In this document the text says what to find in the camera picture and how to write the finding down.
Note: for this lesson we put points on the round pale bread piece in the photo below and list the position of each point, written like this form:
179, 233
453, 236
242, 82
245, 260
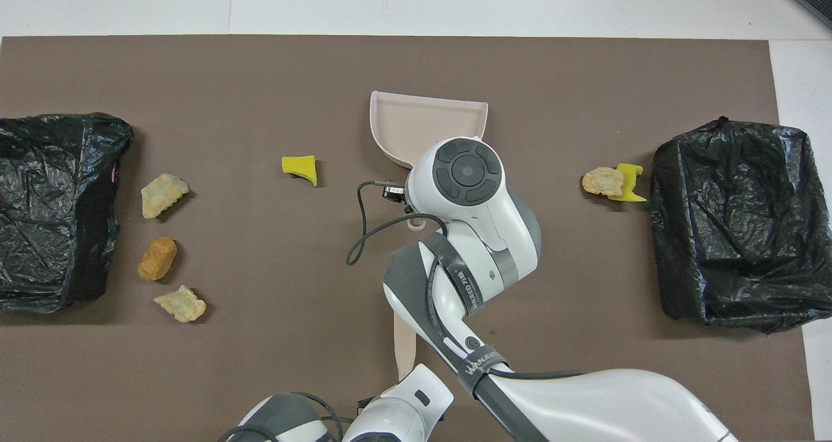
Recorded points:
601, 182

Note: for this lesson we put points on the brown table mat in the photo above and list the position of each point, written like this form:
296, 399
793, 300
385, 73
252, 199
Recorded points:
260, 78

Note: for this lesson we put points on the pale chunky bread piece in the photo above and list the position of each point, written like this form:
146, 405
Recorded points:
162, 195

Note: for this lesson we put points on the pale scalloped bread piece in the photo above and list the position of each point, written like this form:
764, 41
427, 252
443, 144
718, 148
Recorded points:
182, 304

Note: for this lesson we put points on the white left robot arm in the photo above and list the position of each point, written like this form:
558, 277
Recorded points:
396, 409

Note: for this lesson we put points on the beige plastic dustpan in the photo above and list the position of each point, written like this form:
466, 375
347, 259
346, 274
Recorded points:
416, 123

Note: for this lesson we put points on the black bag lined bin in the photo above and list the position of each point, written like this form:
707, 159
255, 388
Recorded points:
734, 234
45, 214

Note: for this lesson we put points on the beige hand brush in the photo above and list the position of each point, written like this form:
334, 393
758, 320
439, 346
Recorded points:
403, 344

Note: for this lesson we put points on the orange brown bread roll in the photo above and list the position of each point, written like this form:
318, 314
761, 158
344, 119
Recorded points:
157, 259

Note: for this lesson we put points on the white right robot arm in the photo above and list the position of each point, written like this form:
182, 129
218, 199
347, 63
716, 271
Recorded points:
494, 234

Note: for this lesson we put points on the yellow sponge wedge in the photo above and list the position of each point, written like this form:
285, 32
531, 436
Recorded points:
300, 166

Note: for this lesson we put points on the curled yellow sponge piece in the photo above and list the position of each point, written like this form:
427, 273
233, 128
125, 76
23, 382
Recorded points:
632, 172

